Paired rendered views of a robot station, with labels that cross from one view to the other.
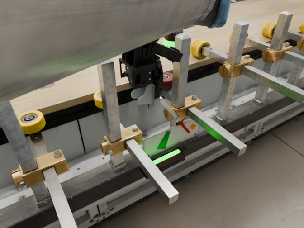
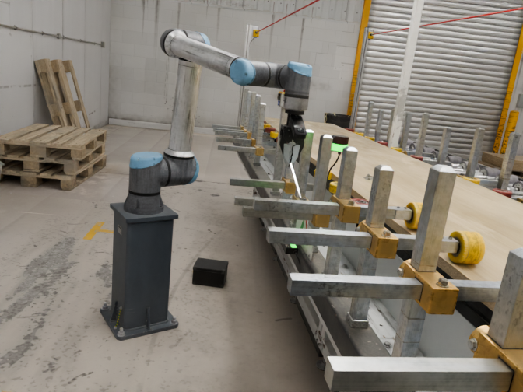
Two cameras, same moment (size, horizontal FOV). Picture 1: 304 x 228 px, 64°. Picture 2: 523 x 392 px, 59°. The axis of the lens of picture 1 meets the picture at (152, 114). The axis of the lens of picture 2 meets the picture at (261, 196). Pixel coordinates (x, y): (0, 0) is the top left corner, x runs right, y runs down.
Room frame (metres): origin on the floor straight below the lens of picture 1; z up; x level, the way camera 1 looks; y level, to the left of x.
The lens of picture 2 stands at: (1.13, -1.63, 1.30)
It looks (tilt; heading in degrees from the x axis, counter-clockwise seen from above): 15 degrees down; 112
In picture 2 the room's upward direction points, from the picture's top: 6 degrees clockwise
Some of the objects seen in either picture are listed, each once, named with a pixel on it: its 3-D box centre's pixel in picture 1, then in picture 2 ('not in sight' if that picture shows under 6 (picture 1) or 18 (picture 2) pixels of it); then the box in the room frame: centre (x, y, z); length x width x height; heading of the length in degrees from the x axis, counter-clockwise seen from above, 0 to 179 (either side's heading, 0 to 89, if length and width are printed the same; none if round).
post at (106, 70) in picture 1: (113, 130); (300, 188); (0.58, 0.12, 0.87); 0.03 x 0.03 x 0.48; 32
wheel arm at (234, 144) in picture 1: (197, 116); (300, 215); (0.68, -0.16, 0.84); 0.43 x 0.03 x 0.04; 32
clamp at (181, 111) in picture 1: (182, 108); (317, 214); (0.72, -0.11, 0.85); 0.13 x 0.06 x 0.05; 122
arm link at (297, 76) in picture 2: not in sight; (297, 79); (0.54, 0.02, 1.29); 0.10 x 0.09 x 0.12; 157
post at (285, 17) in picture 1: (269, 68); (368, 259); (0.97, -0.52, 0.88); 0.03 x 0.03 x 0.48; 32
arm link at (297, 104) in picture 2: not in sight; (294, 103); (0.54, 0.02, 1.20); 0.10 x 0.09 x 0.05; 32
